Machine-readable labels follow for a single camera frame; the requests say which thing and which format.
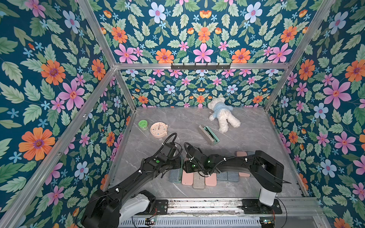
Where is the grey case with olive glasses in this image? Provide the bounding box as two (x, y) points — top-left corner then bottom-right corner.
(168, 168), (183, 183)

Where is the grey case with black sunglasses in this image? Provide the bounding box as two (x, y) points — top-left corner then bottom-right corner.
(193, 172), (205, 190)

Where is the pink case with brown sunglasses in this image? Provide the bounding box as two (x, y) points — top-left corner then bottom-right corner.
(181, 170), (194, 186)

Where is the mint case with black glasses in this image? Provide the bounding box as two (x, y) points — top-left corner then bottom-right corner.
(198, 125), (220, 145)

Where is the mint case with white glasses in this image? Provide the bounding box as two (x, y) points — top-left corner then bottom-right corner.
(216, 172), (228, 181)

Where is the grey case with yellow glasses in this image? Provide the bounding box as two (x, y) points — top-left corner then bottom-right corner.
(227, 172), (240, 182)

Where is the pink case with purple glasses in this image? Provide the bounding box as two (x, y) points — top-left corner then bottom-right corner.
(236, 151), (251, 178)

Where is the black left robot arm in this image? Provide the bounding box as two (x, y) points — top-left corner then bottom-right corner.
(81, 142), (183, 228)

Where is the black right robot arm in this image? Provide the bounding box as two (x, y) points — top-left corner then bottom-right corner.
(182, 142), (284, 207)

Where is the cream round alarm clock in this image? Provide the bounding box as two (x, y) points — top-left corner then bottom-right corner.
(150, 122), (168, 139)

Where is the green lidded round container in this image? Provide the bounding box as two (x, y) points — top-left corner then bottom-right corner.
(138, 120), (148, 131)

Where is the white teddy bear blue shirt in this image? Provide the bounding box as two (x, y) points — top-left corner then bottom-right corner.
(208, 97), (241, 133)

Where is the black hook rail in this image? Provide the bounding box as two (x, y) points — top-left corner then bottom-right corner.
(170, 63), (231, 71)

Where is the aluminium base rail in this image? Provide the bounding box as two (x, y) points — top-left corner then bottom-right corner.
(88, 197), (320, 217)

